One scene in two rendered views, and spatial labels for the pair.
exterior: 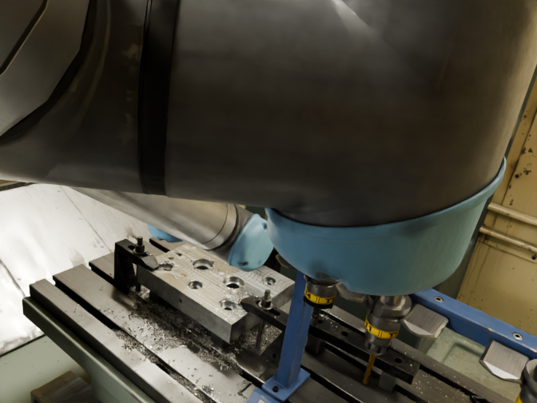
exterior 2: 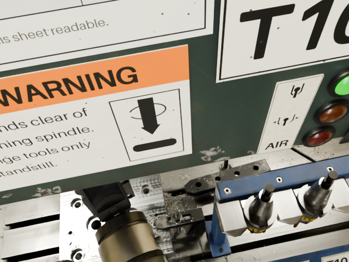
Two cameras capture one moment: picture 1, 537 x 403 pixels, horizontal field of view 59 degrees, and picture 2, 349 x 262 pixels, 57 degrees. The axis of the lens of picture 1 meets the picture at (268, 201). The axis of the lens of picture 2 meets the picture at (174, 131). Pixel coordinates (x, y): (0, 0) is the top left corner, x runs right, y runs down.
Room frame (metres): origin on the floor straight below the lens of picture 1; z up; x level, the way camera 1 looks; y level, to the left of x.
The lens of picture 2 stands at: (0.59, 0.14, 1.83)
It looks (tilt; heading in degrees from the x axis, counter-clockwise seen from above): 55 degrees down; 321
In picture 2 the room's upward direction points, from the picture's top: 6 degrees counter-clockwise
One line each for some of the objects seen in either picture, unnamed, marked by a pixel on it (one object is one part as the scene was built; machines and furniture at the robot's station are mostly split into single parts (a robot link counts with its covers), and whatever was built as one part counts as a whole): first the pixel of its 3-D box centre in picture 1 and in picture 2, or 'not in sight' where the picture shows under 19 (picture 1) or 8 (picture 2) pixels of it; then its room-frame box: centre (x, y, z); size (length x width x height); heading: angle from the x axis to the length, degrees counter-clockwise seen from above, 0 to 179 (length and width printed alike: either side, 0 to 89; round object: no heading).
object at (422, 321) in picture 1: (423, 321); (339, 195); (0.57, -0.24, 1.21); 0.07 x 0.05 x 0.01; 146
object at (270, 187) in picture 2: not in sight; (268, 191); (0.66, -0.11, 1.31); 0.02 x 0.02 x 0.03
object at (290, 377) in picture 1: (298, 323); (219, 220); (0.73, -0.09, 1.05); 0.10 x 0.05 x 0.30; 146
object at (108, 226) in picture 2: not in sight; (109, 197); (0.81, 0.10, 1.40); 0.12 x 0.08 x 0.09; 161
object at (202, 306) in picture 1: (216, 281); (115, 222); (0.95, 0.09, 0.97); 0.29 x 0.23 x 0.05; 56
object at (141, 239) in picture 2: not in sight; (131, 246); (0.73, 0.12, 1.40); 0.08 x 0.05 x 0.08; 71
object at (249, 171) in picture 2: (354, 352); (226, 181); (0.82, -0.23, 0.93); 0.26 x 0.05 x 0.06; 61
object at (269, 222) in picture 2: (324, 272); (259, 212); (0.66, -0.11, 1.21); 0.06 x 0.06 x 0.03
